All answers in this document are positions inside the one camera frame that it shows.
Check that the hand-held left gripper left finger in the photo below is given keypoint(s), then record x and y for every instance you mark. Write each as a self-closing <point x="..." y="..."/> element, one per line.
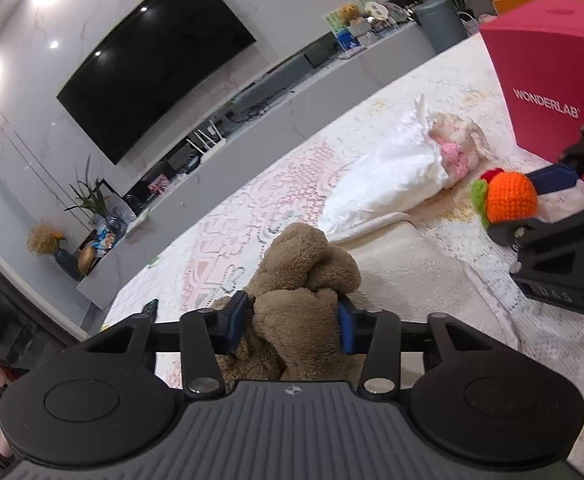
<point x="237" y="322"/>

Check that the lace tablecloth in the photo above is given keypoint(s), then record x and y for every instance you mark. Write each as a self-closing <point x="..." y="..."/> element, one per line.
<point x="422" y="285"/>

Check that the brown round bread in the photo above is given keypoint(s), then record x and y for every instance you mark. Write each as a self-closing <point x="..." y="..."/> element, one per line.
<point x="86" y="259"/>

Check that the white round fan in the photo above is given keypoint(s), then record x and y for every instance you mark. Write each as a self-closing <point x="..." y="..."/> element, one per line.
<point x="377" y="10"/>

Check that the pink crocheted toy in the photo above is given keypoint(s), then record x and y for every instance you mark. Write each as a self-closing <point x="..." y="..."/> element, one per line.
<point x="454" y="155"/>

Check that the black wall television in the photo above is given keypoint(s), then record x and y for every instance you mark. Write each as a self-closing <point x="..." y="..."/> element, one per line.
<point x="156" y="65"/>

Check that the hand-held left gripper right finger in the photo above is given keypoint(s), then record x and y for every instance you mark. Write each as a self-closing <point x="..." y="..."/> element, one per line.
<point x="347" y="325"/>

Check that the grey trash can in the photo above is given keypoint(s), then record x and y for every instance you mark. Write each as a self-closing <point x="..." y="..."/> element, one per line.
<point x="439" y="25"/>

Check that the white cloth bag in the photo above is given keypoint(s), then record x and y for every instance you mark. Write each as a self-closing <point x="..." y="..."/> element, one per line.
<point x="387" y="180"/>

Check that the black set-top box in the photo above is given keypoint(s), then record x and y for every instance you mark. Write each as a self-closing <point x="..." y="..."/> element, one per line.
<point x="181" y="160"/>

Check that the green potted plant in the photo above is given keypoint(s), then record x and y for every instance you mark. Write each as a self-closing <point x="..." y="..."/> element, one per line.
<point x="89" y="195"/>

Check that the brown plush toy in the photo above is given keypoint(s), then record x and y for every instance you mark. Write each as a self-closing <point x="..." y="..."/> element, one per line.
<point x="297" y="260"/>

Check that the dark vase with dried flowers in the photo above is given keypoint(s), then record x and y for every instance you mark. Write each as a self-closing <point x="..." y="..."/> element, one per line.
<point x="66" y="262"/>

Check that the red plastic box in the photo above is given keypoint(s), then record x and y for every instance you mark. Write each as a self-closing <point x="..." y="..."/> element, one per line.
<point x="537" y="60"/>

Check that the snack packets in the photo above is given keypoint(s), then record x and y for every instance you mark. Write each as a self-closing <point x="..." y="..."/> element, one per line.
<point x="107" y="235"/>

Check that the green printed board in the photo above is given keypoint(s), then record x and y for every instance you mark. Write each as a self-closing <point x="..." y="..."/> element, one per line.
<point x="334" y="20"/>

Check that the pink card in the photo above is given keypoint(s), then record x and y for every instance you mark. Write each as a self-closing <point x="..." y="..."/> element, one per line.
<point x="156" y="184"/>

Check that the white marble tv console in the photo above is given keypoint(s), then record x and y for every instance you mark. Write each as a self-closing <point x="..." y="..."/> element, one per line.
<point x="272" y="125"/>

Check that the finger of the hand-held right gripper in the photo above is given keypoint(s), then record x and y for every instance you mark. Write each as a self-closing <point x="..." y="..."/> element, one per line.
<point x="552" y="180"/>
<point x="547" y="227"/>

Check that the white router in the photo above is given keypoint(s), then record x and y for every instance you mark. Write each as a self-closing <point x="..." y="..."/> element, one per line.
<point x="206" y="142"/>

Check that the orange crocheted ball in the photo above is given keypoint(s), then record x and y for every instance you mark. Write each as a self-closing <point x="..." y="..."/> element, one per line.
<point x="512" y="197"/>

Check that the small teddy bear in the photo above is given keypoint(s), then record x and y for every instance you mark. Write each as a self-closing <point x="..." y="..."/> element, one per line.
<point x="351" y="12"/>

